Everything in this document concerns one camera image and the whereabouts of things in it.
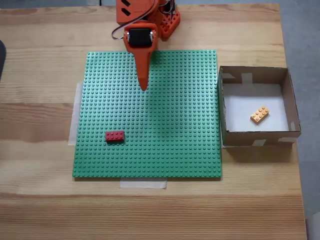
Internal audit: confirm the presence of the green lego baseplate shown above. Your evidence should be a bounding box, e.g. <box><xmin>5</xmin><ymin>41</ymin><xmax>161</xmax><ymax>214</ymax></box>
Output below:
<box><xmin>71</xmin><ymin>49</ymin><xmax>223</xmax><ymax>180</ymax></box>

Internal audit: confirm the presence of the red lego block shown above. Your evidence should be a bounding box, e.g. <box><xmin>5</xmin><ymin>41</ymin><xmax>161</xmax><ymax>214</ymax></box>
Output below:
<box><xmin>105</xmin><ymin>130</ymin><xmax>125</xmax><ymax>143</ymax></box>

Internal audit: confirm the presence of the wide masking tape strip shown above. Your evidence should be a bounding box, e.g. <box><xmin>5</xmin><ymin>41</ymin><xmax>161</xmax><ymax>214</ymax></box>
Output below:
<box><xmin>68</xmin><ymin>81</ymin><xmax>85</xmax><ymax>146</ymax></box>

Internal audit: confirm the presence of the narrow masking tape strip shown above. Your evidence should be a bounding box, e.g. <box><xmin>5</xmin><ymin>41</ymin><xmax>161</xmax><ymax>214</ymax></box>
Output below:
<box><xmin>119</xmin><ymin>179</ymin><xmax>168</xmax><ymax>190</ymax></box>

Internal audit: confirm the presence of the dark camera device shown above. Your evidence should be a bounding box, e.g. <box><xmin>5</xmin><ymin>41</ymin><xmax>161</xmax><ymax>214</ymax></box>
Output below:
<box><xmin>0</xmin><ymin>39</ymin><xmax>7</xmax><ymax>82</ymax></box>

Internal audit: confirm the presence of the cardboard box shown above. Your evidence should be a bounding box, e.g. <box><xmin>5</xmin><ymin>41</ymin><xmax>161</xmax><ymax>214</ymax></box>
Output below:
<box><xmin>218</xmin><ymin>65</ymin><xmax>302</xmax><ymax>149</ymax></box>

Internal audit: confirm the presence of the yellow lego block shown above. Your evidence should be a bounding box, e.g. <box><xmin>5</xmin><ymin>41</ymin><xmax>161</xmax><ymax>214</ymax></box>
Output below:
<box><xmin>250</xmin><ymin>105</ymin><xmax>271</xmax><ymax>125</ymax></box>

